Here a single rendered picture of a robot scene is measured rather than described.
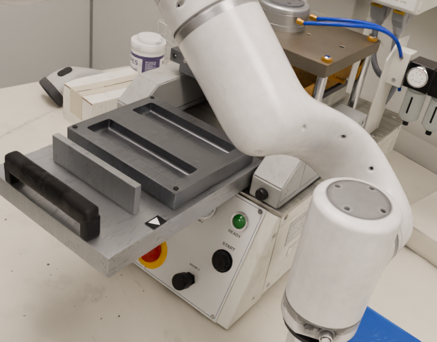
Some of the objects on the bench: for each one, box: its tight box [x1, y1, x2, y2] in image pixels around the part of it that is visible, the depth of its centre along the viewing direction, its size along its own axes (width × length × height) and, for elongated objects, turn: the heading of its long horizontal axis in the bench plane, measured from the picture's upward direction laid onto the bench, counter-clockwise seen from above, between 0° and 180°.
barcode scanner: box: [39, 67, 106, 106], centre depth 131 cm, size 20×8×8 cm, turn 118°
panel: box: [133, 193, 267, 323], centre depth 83 cm, size 2×30×19 cm, turn 40°
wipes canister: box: [130, 32, 166, 73], centre depth 136 cm, size 9×9×15 cm
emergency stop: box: [141, 244, 161, 263], centre depth 85 cm, size 2×4×4 cm, turn 40°
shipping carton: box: [63, 68, 140, 125], centre depth 123 cm, size 19×13×9 cm
